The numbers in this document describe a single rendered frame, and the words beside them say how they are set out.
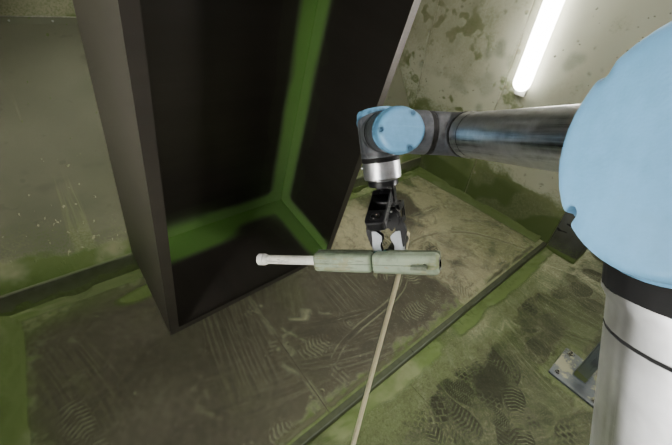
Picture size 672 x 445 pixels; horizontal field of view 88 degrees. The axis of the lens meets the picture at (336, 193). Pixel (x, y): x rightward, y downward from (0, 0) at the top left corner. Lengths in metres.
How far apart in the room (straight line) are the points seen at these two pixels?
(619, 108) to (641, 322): 0.10
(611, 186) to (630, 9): 2.17
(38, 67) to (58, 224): 0.68
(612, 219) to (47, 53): 2.05
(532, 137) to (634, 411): 0.35
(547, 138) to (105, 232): 1.80
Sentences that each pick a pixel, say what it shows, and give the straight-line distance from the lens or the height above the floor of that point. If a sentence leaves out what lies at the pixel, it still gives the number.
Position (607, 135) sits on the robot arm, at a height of 1.35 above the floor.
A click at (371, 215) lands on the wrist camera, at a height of 0.96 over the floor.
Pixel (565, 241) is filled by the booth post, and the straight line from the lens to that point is 2.65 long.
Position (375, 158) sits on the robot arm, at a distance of 0.80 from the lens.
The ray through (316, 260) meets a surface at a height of 0.79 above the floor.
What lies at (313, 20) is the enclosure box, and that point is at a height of 1.27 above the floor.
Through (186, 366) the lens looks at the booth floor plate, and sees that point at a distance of 1.63.
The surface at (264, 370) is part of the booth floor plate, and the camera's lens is 1.58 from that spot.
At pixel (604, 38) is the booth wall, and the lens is 2.38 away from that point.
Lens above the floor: 1.41
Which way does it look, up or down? 33 degrees down
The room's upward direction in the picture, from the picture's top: 7 degrees clockwise
